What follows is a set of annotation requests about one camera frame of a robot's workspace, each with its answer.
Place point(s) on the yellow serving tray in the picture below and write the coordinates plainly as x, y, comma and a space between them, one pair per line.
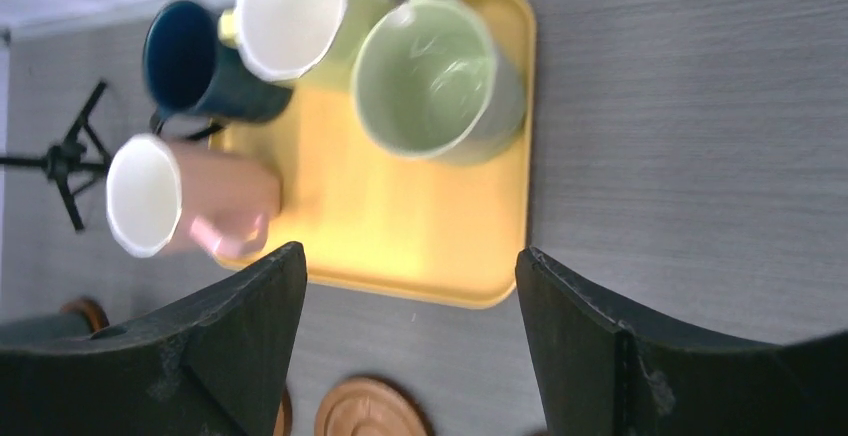
416, 229

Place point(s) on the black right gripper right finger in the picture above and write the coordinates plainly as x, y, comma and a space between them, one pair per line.
607, 365

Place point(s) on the light green mug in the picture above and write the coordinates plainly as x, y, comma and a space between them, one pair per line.
431, 83

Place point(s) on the navy blue mug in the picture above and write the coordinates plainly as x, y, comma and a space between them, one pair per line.
188, 71

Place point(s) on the yellow cream mug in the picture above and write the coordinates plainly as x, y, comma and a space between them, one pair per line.
301, 42

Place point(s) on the brown wooden coaster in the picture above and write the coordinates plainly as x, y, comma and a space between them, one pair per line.
90, 310
368, 406
283, 423

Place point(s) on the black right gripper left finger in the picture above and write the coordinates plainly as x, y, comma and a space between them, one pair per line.
212, 363

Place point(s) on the pink mug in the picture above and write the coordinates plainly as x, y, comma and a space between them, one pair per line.
169, 196

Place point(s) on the black tripod stand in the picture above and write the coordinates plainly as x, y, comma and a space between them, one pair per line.
66, 158

